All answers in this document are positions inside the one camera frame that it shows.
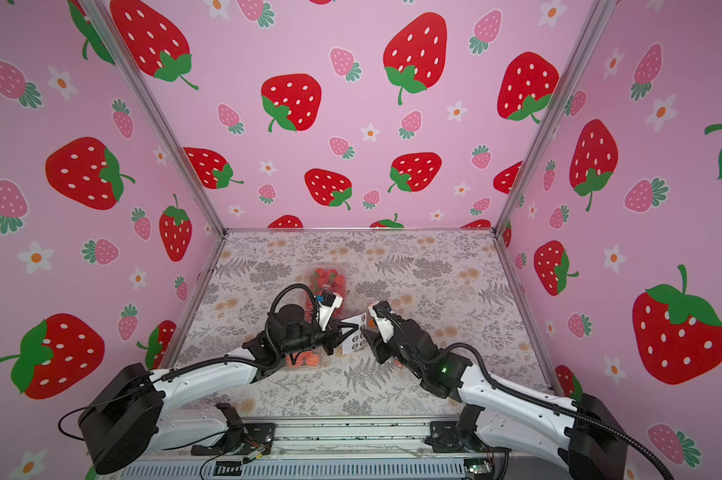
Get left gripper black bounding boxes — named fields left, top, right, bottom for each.
left=279, top=318, right=358, bottom=359

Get white sticker sheet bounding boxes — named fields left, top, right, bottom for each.
left=342, top=313, right=367, bottom=355

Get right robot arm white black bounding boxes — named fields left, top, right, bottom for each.
left=362, top=302, right=673, bottom=479

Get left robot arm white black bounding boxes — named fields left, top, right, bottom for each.
left=77, top=305, right=359, bottom=475

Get clear large peach box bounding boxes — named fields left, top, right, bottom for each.
left=285, top=351, right=329, bottom=370

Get clear strawberry box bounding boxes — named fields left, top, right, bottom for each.
left=304, top=263, right=347, bottom=318

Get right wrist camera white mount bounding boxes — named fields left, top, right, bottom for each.
left=368, top=301, right=395, bottom=343

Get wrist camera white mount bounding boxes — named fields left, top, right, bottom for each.
left=368, top=301, right=395, bottom=343
left=316, top=292, right=344, bottom=331

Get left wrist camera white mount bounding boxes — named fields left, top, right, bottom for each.
left=316, top=292, right=344, bottom=331

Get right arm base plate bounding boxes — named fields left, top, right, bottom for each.
left=423, top=421, right=511, bottom=454

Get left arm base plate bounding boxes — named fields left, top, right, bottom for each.
left=191, top=422, right=276, bottom=456

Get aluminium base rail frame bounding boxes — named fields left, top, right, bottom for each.
left=110, top=412, right=573, bottom=479

